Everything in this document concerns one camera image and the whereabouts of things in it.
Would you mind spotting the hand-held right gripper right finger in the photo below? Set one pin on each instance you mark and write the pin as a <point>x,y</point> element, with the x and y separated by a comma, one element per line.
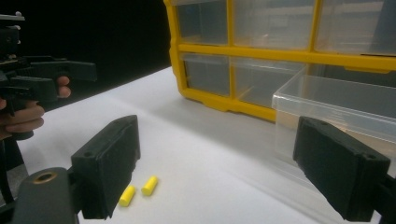
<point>336,168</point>

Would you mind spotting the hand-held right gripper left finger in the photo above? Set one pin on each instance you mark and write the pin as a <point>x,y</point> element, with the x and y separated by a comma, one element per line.
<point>106,165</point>

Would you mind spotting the yellow foam cylinder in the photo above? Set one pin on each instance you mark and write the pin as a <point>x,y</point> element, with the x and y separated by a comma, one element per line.
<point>149,185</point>
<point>127,196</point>

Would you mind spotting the pulled-out clear plastic drawer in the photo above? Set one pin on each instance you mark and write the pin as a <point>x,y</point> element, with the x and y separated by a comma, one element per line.
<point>336,102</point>

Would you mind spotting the yellow drawer organizer cabinet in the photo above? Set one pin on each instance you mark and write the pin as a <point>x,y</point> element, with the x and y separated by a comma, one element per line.
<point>280,55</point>

